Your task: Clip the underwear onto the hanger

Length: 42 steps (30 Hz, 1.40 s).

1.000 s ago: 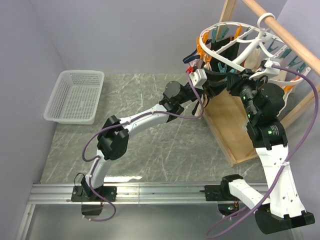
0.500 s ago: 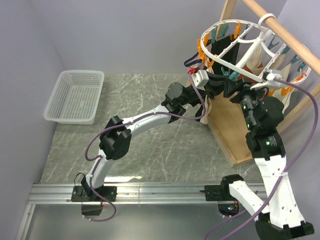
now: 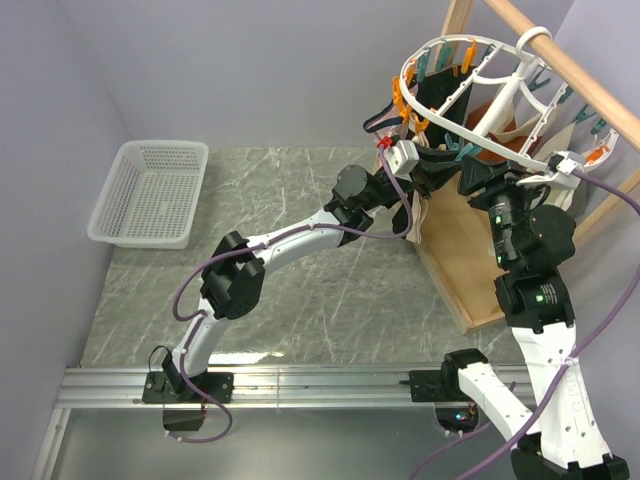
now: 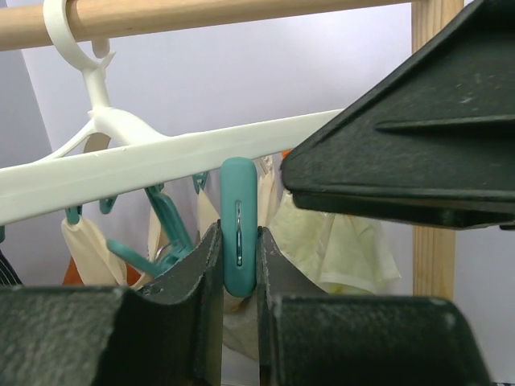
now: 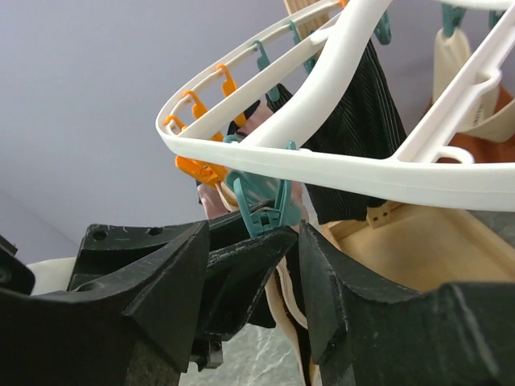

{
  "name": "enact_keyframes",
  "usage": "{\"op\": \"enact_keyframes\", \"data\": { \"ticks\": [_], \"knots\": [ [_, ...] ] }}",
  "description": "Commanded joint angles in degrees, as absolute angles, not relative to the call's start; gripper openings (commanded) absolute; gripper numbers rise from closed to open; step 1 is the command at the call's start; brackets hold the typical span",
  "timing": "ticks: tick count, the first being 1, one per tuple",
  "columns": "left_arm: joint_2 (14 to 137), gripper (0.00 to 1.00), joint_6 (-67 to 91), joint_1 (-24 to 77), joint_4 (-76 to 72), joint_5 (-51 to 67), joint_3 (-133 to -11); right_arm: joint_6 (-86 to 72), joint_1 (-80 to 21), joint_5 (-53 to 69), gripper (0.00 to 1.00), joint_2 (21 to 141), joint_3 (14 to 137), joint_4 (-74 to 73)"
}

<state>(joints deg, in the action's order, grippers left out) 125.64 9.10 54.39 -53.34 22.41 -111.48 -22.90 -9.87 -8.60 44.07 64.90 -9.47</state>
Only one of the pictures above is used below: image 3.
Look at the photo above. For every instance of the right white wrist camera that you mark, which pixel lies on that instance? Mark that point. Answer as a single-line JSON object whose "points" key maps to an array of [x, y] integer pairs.
{"points": [[565, 162]]}

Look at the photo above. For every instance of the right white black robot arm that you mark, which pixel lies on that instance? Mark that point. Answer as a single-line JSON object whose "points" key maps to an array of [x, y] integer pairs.
{"points": [[560, 439]]}

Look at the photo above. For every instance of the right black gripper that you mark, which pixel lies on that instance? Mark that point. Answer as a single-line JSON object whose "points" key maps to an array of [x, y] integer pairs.
{"points": [[475, 172]]}

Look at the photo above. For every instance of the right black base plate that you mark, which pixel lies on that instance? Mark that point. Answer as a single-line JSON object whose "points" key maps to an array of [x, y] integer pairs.
{"points": [[455, 411]]}

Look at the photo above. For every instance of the white round clip hanger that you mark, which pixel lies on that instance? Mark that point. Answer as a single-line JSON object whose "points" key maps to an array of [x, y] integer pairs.
{"points": [[479, 54]]}

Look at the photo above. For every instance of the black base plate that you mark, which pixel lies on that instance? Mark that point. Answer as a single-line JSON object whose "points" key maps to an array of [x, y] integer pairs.
{"points": [[455, 411], [190, 390]]}

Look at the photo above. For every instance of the aluminium mounting rail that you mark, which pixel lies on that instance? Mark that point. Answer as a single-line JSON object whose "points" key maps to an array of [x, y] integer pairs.
{"points": [[340, 386]]}

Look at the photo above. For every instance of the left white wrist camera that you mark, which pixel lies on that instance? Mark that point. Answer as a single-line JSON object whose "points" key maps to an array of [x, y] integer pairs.
{"points": [[401, 157]]}

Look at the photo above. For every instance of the wooden drying rack frame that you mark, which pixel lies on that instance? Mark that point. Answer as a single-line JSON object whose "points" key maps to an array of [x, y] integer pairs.
{"points": [[485, 217]]}

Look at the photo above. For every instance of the cream hanging underwear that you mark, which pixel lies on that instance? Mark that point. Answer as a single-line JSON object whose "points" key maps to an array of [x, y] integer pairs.
{"points": [[550, 137]]}

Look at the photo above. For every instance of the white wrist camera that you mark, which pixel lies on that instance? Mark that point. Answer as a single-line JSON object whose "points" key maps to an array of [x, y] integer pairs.
{"points": [[565, 162], [401, 157]]}

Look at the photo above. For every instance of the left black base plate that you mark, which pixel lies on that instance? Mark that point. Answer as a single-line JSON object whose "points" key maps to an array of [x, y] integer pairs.
{"points": [[190, 390]]}

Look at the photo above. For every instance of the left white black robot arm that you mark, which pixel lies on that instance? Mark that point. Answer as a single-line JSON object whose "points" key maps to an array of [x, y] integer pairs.
{"points": [[232, 280]]}

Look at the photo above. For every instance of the black hanging garment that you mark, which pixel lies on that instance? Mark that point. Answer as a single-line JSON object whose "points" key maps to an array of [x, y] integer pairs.
{"points": [[433, 92]]}

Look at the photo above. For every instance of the pink underwear navy trim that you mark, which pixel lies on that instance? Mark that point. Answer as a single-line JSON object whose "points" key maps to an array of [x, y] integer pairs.
{"points": [[390, 123]]}

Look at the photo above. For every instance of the pale green hanging underwear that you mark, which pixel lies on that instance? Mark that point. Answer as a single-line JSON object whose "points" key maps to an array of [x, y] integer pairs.
{"points": [[574, 201]]}

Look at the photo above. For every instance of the rust orange hanging garment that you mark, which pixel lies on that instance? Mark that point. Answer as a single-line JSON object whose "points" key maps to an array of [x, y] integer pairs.
{"points": [[505, 130]]}

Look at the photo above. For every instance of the black boxer briefs tan waistband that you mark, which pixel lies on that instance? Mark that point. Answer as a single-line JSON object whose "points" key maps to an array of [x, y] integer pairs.
{"points": [[435, 168]]}

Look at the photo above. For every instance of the white plastic basket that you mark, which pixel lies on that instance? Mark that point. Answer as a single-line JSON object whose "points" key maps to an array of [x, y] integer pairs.
{"points": [[150, 196]]}

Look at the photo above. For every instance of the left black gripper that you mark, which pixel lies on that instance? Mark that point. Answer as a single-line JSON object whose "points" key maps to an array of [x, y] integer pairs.
{"points": [[421, 181]]}

